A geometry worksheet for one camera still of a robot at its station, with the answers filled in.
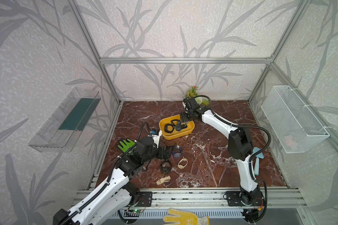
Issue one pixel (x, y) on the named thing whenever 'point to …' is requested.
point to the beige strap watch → (181, 166)
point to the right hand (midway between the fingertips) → (183, 115)
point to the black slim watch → (178, 121)
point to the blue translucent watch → (177, 151)
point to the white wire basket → (296, 129)
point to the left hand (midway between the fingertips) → (167, 146)
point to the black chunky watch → (166, 167)
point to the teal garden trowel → (255, 149)
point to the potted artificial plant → (193, 93)
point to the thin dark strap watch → (179, 128)
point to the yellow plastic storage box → (176, 134)
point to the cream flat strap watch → (166, 179)
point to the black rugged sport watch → (165, 128)
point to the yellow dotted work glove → (177, 217)
